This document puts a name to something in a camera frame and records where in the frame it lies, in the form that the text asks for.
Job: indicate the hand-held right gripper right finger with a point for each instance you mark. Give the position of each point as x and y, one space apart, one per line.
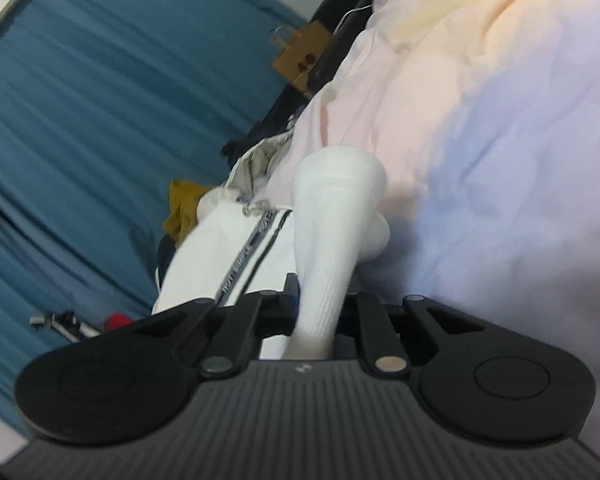
375 327

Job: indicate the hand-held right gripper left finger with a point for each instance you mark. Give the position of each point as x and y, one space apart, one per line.
240 325

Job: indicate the white ribbed knit garment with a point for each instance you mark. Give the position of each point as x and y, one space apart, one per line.
337 220

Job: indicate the white zip jacket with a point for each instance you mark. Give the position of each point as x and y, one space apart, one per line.
215 250

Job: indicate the red cloth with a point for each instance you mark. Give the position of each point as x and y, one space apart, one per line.
117 321

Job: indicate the mustard yellow cloth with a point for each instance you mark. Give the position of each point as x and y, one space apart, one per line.
182 207

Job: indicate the grey jacket with purple label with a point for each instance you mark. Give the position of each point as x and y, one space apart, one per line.
260 165

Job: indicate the silver tripod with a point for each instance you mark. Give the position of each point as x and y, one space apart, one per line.
65 324

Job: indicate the black garment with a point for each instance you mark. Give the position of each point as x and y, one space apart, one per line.
265 125

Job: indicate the pastel tie-dye blanket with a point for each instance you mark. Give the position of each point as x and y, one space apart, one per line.
480 135

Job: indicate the blue curtain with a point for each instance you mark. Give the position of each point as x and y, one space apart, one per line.
105 110

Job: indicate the brown paper bag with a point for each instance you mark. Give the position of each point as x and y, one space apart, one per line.
300 55

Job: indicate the black sofa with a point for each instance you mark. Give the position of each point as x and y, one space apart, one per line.
340 35

